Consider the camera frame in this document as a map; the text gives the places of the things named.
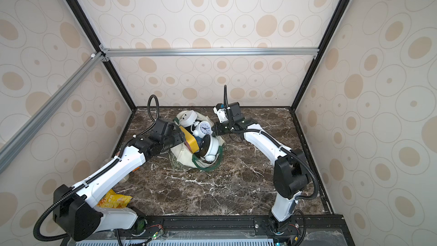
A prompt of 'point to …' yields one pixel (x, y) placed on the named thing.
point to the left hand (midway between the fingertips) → (185, 135)
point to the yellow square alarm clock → (190, 142)
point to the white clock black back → (208, 147)
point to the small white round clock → (202, 128)
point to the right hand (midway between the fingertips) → (219, 126)
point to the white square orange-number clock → (186, 118)
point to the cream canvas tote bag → (181, 154)
